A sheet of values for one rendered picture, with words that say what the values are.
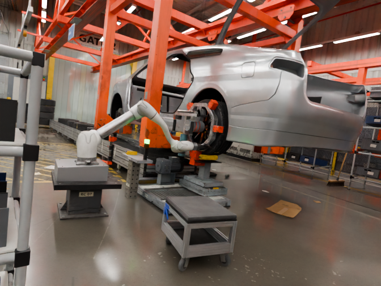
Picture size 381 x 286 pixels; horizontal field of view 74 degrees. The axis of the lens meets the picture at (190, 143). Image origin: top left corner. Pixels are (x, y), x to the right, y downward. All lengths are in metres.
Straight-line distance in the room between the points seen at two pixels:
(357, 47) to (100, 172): 11.86
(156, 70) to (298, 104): 1.64
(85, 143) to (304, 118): 1.92
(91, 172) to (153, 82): 1.39
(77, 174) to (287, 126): 1.84
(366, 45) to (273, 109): 10.49
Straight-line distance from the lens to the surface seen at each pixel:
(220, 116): 2.80
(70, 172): 2.22
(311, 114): 2.60
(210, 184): 2.97
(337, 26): 13.73
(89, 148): 2.28
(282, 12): 5.26
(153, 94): 3.13
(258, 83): 2.55
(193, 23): 6.81
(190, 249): 1.62
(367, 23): 13.11
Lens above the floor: 0.87
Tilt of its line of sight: 4 degrees down
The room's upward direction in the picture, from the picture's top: 7 degrees clockwise
